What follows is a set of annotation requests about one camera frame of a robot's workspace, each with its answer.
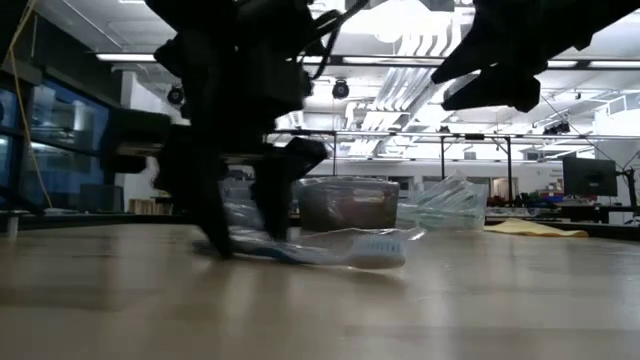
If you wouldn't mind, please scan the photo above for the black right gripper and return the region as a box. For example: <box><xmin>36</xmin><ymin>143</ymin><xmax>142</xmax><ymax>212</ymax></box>
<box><xmin>429</xmin><ymin>0</ymin><xmax>601</xmax><ymax>114</ymax></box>

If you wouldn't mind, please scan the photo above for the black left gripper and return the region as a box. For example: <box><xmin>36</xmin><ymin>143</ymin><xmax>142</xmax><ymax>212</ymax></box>
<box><xmin>102</xmin><ymin>19</ymin><xmax>331</xmax><ymax>260</ymax></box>

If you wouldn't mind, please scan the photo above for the blue toothbrush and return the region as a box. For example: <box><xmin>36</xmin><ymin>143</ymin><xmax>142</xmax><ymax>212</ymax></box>
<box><xmin>192</xmin><ymin>227</ymin><xmax>427</xmax><ymax>271</ymax></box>

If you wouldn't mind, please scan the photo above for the overhead beam with light strip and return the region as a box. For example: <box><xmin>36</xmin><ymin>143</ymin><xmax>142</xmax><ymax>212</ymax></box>
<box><xmin>92</xmin><ymin>51</ymin><xmax>640</xmax><ymax>70</ymax></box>

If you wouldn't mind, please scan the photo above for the wooden crate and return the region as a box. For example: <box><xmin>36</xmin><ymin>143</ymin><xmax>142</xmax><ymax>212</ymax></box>
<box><xmin>128</xmin><ymin>197</ymin><xmax>174</xmax><ymax>217</ymax></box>

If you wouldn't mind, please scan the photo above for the black ceiling spotlight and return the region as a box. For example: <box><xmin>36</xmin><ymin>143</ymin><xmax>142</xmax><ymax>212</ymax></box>
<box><xmin>331</xmin><ymin>78</ymin><xmax>352</xmax><ymax>101</ymax></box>
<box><xmin>165</xmin><ymin>84</ymin><xmax>186</xmax><ymax>107</ymax></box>

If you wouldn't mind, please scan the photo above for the clear plastic bin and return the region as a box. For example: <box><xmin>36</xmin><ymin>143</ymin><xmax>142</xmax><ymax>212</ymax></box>
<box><xmin>396</xmin><ymin>171</ymin><xmax>489</xmax><ymax>233</ymax></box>

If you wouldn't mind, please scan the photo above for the black computer monitor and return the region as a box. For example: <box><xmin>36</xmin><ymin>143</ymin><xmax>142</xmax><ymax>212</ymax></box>
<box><xmin>561</xmin><ymin>155</ymin><xmax>620</xmax><ymax>198</ymax></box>

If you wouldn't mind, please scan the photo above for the yellow cloth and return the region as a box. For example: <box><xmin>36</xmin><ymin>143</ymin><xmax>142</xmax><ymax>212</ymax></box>
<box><xmin>482</xmin><ymin>217</ymin><xmax>590</xmax><ymax>239</ymax></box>

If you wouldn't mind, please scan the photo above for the dark framed window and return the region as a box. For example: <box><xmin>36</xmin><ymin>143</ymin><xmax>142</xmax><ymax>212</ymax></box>
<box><xmin>0</xmin><ymin>69</ymin><xmax>125</xmax><ymax>214</ymax></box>

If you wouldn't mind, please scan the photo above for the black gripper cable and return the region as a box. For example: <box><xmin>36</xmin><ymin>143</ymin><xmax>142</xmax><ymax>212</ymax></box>
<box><xmin>299</xmin><ymin>0</ymin><xmax>372</xmax><ymax>82</ymax></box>

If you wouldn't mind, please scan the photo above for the yellow power cable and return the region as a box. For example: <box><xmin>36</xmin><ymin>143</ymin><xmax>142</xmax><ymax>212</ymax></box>
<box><xmin>7</xmin><ymin>0</ymin><xmax>55</xmax><ymax>209</ymax></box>

